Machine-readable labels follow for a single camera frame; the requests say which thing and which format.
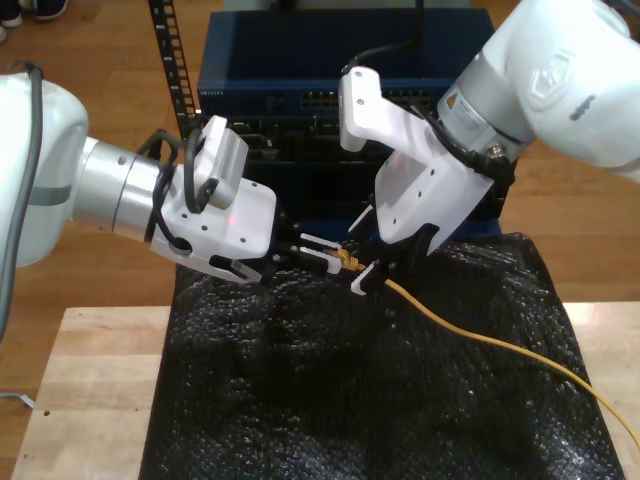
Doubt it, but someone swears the yellow network cable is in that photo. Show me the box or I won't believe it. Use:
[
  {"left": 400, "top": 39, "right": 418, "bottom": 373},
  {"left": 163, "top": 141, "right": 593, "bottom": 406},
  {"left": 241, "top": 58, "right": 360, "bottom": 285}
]
[{"left": 335, "top": 244, "right": 640, "bottom": 449}]

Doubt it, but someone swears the black rack shelf tray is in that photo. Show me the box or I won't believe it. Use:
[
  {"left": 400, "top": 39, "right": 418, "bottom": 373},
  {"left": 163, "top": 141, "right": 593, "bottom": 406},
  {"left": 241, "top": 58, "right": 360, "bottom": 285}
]
[{"left": 279, "top": 162, "right": 504, "bottom": 224}]

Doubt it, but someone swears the blue rack base panel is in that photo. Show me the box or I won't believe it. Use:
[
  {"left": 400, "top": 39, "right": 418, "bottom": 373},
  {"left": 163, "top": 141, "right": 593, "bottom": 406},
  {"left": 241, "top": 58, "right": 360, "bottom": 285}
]
[{"left": 294, "top": 215, "right": 504, "bottom": 244}]

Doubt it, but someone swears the black rack server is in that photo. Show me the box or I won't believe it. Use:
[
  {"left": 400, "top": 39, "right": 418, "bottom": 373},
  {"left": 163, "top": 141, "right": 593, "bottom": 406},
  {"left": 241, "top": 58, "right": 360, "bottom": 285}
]
[{"left": 197, "top": 113, "right": 396, "bottom": 164}]

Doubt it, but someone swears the black textured mat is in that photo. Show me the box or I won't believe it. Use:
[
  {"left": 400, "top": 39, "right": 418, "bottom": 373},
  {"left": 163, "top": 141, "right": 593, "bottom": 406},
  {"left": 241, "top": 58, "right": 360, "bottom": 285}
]
[{"left": 138, "top": 230, "right": 626, "bottom": 480}]

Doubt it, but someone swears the black camera cable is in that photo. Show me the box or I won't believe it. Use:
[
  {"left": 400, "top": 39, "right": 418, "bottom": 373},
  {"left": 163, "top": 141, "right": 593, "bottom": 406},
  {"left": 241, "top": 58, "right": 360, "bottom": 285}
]
[
  {"left": 341, "top": 0, "right": 427, "bottom": 71},
  {"left": 135, "top": 128, "right": 221, "bottom": 215}
]

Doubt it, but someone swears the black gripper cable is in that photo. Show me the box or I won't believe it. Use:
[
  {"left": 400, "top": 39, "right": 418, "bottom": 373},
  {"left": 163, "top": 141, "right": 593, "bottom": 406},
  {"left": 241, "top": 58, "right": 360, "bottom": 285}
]
[
  {"left": 422, "top": 113, "right": 517, "bottom": 184},
  {"left": 143, "top": 159, "right": 194, "bottom": 254}
]

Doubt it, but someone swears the black perforated rack post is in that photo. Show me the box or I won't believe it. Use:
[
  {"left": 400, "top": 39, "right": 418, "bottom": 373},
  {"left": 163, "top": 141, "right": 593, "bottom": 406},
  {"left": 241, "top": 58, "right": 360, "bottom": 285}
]
[{"left": 147, "top": 0, "right": 201, "bottom": 126}]

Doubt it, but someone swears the blue network switch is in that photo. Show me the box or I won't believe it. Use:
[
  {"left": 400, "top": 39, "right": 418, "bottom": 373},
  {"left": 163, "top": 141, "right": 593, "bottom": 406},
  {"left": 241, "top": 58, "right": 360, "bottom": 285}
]
[{"left": 196, "top": 8, "right": 496, "bottom": 114}]

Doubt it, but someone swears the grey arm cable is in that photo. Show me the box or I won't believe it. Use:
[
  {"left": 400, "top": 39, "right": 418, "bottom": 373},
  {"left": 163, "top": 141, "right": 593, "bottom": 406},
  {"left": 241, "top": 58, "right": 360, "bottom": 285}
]
[{"left": 0, "top": 60, "right": 45, "bottom": 346}]

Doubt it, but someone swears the grey flat ribbon cable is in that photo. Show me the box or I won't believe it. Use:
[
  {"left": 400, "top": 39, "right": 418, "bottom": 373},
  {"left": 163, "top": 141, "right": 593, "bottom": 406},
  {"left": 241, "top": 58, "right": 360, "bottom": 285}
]
[{"left": 0, "top": 391, "right": 37, "bottom": 409}]

